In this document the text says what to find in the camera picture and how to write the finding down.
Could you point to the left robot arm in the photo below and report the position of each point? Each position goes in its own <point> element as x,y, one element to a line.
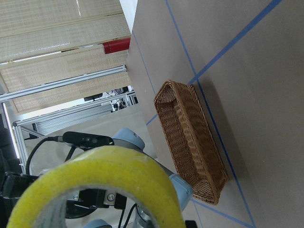
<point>133,215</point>

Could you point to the bamboo screen panels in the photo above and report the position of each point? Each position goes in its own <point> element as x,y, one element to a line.
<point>43,41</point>

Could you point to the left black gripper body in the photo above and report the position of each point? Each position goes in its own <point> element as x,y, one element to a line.
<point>78,205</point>

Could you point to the red cylinder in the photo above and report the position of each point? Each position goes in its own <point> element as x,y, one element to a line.
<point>116,45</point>

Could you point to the brown wicker basket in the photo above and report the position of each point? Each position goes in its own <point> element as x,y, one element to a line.
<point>191,144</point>

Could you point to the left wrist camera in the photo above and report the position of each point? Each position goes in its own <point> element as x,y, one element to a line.
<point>86,141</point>

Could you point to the yellow tape roll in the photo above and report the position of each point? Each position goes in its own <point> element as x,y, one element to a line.
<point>125,171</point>

